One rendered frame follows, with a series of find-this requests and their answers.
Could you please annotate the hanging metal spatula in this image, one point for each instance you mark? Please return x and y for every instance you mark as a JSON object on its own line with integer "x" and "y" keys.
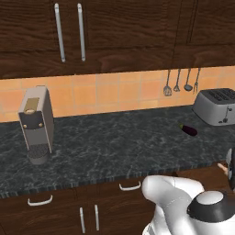
{"x": 177, "y": 87}

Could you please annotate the hanging metal fork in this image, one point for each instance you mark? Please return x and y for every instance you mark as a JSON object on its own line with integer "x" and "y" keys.
{"x": 197, "y": 82}

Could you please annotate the dark wood drawer front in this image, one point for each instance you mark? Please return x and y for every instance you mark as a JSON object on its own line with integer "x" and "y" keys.
{"x": 104, "y": 191}
{"x": 15, "y": 205}

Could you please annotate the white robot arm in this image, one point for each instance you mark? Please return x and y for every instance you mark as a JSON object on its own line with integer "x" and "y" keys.
{"x": 174, "y": 199}

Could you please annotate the hanging metal ladle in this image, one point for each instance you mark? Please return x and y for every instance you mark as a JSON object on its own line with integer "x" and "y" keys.
{"x": 188, "y": 87}

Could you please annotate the grey coffee machine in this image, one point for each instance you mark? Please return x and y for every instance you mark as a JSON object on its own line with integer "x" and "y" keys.
{"x": 36, "y": 122}

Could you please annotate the dark wood base cupboard door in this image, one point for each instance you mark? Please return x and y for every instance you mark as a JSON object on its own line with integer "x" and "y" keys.
{"x": 122, "y": 217}
{"x": 46, "y": 221}

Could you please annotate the dark wood wall cupboard door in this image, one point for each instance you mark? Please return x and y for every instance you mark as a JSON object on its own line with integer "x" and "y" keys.
{"x": 27, "y": 36}
{"x": 128, "y": 33}
{"x": 208, "y": 30}

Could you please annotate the dark wood drawer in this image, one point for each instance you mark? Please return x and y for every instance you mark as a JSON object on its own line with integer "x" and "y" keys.
{"x": 211, "y": 177}
{"x": 104, "y": 191}
{"x": 15, "y": 205}

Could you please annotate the purple eggplant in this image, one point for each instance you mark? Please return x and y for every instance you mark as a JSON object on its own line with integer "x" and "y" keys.
{"x": 189, "y": 130}

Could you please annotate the silver toaster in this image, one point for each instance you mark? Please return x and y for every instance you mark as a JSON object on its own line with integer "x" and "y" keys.
{"x": 214, "y": 107}

